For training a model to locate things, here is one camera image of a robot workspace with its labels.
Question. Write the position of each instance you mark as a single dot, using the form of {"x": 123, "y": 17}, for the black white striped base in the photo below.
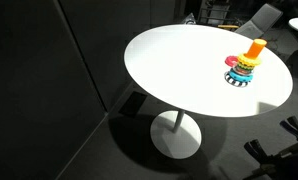
{"x": 234, "y": 82}

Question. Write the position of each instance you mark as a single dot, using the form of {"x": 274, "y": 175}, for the grey chair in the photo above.
{"x": 260, "y": 22}

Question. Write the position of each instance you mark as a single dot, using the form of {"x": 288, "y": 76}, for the white round pedestal table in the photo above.
{"x": 184, "y": 66}

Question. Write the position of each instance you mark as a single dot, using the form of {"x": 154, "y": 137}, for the black floor mat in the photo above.
{"x": 132, "y": 105}

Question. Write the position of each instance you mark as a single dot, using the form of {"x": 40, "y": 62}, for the orange ring holder post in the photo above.
{"x": 256, "y": 48}

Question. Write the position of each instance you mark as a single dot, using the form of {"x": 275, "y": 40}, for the black clamp on stand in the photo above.
{"x": 281, "y": 166}

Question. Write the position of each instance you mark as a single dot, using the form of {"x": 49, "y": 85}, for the yellow bar in background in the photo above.
{"x": 228, "y": 26}

